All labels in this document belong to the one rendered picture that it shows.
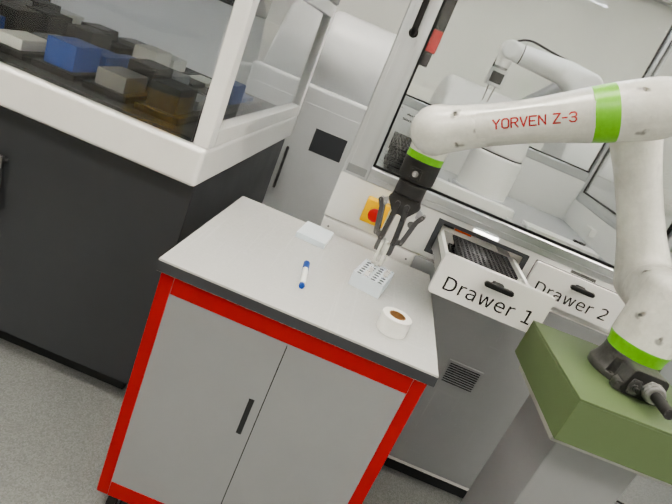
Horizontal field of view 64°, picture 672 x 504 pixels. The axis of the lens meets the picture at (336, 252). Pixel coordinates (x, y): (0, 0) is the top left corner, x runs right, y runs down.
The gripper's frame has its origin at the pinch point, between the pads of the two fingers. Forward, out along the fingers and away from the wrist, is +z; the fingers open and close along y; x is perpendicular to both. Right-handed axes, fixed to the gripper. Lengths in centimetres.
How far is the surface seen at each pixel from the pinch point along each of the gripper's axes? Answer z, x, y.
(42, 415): 84, -26, -68
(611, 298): -7, 35, 64
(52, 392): 84, -17, -73
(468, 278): -5.2, -3.9, 22.4
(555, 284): -5, 32, 48
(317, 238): 6.1, 3.9, -18.4
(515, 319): -0.1, -0.9, 37.3
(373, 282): 4.4, -10.9, 2.5
